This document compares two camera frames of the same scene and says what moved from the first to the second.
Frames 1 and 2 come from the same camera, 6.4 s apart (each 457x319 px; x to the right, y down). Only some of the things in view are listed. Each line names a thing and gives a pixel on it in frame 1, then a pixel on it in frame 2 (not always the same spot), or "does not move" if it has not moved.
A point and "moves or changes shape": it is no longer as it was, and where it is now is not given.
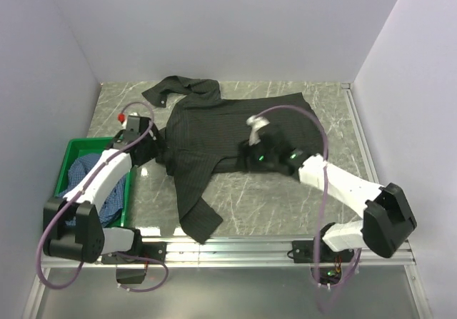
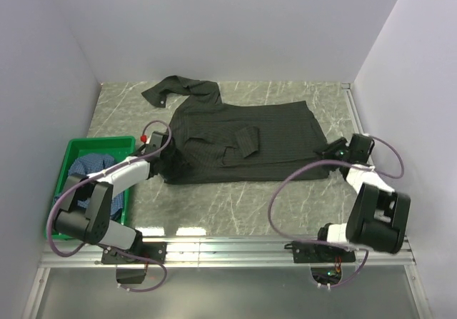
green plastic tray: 78,147 does not move
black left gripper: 158,145 to 168,174
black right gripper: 245,150 to 340,143
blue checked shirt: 111,201 does not move
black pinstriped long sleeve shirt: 203,136 moves or changes shape
